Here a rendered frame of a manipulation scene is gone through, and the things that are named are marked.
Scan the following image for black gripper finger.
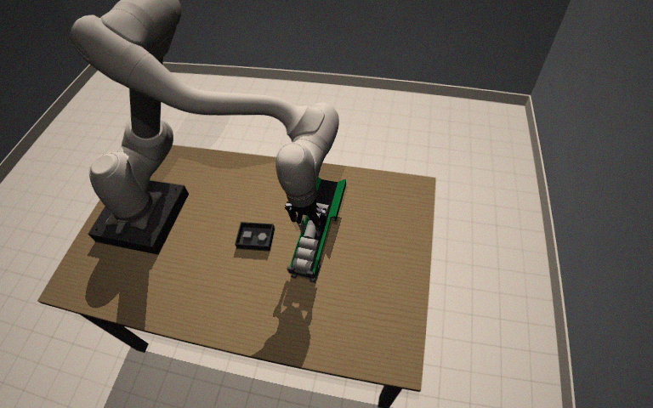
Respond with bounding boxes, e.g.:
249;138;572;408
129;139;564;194
306;208;327;236
285;201;305;233

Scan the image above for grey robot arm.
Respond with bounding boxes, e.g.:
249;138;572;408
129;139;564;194
70;0;339;236

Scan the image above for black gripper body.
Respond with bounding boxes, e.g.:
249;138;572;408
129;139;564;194
292;200;319;215

